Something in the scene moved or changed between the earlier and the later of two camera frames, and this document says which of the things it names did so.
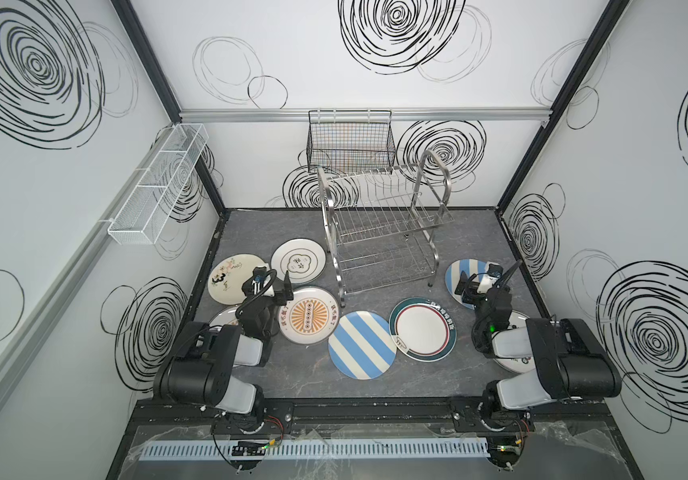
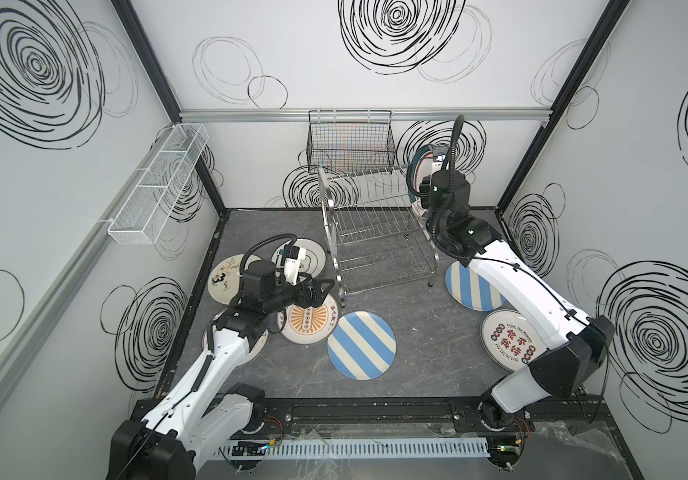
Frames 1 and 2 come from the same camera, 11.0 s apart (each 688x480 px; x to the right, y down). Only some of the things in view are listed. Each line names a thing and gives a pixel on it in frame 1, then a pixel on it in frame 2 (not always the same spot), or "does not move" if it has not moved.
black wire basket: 343,142 does not move
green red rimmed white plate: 424,329 to 419,168
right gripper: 489,289 to 431,183
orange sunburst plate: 312,317 does not move
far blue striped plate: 454,273 does not move
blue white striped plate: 362,345 does not move
